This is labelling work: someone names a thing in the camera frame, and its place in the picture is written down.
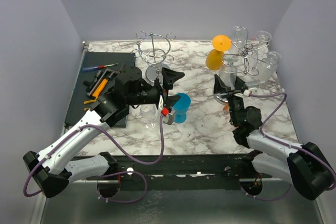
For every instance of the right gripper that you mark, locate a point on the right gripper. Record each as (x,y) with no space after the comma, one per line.
(221,88)

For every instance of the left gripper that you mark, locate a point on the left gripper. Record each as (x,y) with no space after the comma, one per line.
(168,100)

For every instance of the blue plastic goblet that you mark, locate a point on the blue plastic goblet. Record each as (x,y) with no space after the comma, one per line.
(181,107)

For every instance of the scrolled chrome glass rack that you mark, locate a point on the scrolled chrome glass rack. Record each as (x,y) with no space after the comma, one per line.
(247,61)

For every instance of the clear stemmed wine glass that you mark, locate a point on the clear stemmed wine glass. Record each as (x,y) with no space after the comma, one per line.
(148,113)

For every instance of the yellow plastic goblet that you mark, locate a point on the yellow plastic goblet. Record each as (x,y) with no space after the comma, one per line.
(221,43)

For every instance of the tall clear flute glass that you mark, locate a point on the tall clear flute glass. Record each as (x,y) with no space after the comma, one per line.
(238,37)

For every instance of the clear ribbed wine glass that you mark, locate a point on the clear ribbed wine glass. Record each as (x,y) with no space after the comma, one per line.
(268,65)

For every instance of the small clear wine glass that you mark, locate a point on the small clear wine glass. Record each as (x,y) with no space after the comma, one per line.
(263,38)

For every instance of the short ribbed clear glass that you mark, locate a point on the short ribbed clear glass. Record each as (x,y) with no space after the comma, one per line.
(228,72)

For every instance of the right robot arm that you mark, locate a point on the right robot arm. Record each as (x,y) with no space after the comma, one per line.
(304,167)

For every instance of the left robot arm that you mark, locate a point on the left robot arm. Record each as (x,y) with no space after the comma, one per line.
(52,169)

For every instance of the round chrome glass rack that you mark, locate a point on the round chrome glass rack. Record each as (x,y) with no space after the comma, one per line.
(153,49)

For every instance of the orange plastic goblet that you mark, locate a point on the orange plastic goblet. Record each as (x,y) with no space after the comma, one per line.
(226,107)

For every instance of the black orange hammer tool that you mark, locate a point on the black orange hammer tool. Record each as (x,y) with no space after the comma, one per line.
(102,77)

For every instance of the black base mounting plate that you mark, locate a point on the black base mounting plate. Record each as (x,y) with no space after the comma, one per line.
(187,172)

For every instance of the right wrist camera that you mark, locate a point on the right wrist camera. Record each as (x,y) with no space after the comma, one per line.
(250,89)

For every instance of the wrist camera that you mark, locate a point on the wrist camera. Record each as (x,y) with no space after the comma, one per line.
(168,116)
(250,89)

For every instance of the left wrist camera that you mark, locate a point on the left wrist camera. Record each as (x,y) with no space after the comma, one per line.
(168,116)

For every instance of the blue handled screwdriver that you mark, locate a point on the blue handled screwdriver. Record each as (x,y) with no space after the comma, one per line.
(98,67)

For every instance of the yellow handled pliers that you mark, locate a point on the yellow handled pliers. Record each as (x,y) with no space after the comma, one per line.
(88,104)

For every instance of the aluminium rail frame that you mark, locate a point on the aluminium rail frame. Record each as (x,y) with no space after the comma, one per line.
(41,199)

